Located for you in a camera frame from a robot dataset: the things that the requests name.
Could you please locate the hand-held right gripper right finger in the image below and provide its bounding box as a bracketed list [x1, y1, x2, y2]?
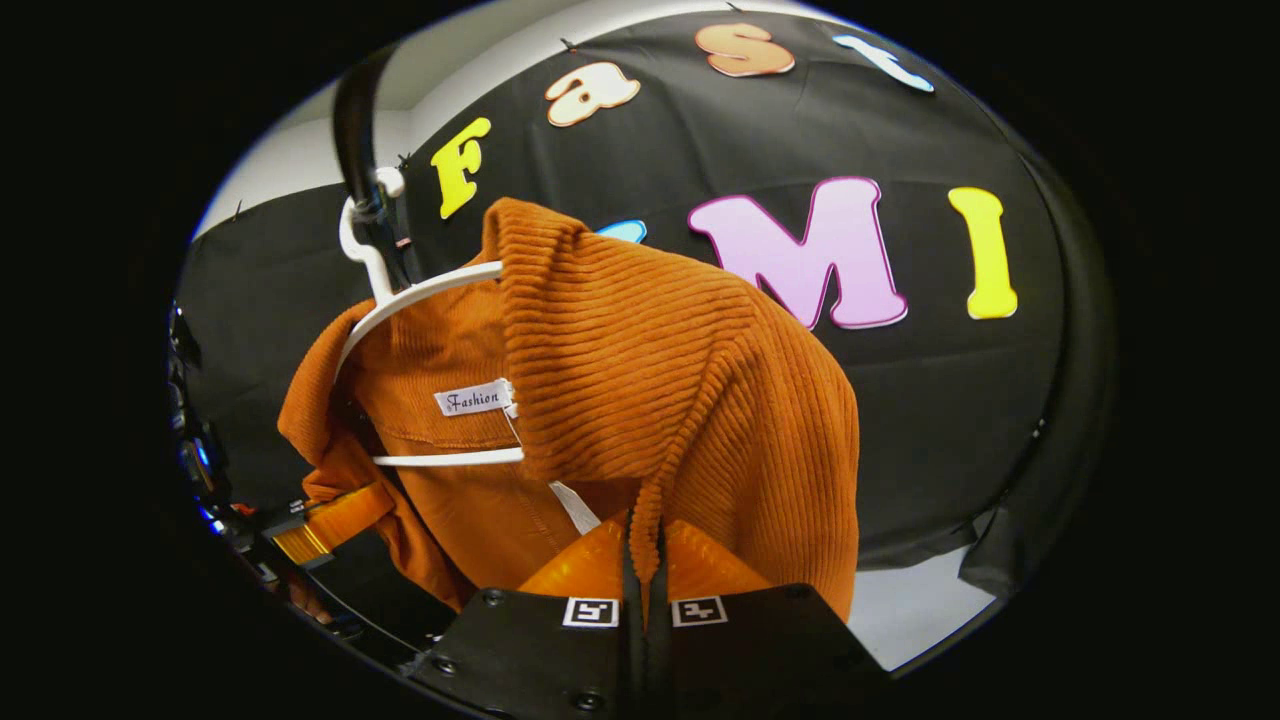
[645, 518, 893, 717]

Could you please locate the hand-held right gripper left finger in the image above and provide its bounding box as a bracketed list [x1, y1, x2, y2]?
[405, 515, 643, 717]

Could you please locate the rust orange corduroy shirt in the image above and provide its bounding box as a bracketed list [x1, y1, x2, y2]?
[278, 197, 861, 621]

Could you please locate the white plastic clothes hanger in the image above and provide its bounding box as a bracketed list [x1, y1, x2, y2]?
[335, 167, 526, 469]

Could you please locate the black clothes rack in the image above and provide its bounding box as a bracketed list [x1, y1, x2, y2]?
[332, 45, 421, 291]

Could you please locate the black backdrop cloth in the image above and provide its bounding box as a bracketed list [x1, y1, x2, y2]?
[175, 0, 1113, 601]

